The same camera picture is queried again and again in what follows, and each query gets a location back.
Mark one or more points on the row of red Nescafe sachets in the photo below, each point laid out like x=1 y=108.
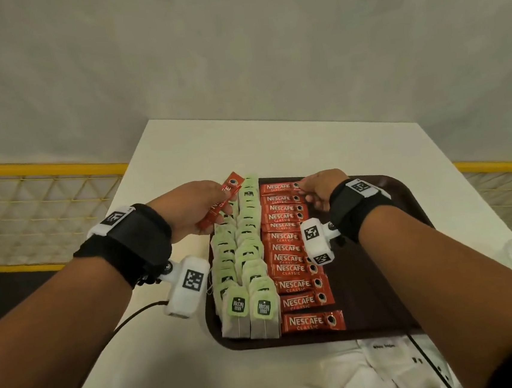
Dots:
x=296 y=282

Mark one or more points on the black right wristband with markers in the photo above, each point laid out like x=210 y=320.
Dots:
x=357 y=209

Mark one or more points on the black wristband with markers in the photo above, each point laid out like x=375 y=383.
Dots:
x=357 y=209
x=134 y=244

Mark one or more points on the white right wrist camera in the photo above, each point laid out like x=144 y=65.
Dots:
x=317 y=240

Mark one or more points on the person's left forearm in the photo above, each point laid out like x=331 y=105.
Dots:
x=49 y=347

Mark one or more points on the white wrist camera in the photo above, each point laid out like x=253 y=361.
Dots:
x=317 y=240
x=188 y=288

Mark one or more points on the pile of white sugar sachets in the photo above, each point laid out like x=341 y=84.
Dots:
x=381 y=373

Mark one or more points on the person's left hand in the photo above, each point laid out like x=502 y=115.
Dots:
x=185 y=207

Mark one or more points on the yellow mesh railing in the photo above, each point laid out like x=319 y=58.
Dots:
x=500 y=195
x=37 y=217

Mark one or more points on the brown tray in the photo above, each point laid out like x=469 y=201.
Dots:
x=373 y=288

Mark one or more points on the black left wristband with markers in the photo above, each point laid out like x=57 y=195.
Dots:
x=134 y=244

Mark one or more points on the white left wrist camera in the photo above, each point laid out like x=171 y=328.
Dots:
x=188 y=288

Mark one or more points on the person's right hand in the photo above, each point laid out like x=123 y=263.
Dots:
x=325 y=187

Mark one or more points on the person's right forearm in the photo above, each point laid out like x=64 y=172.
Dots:
x=464 y=298

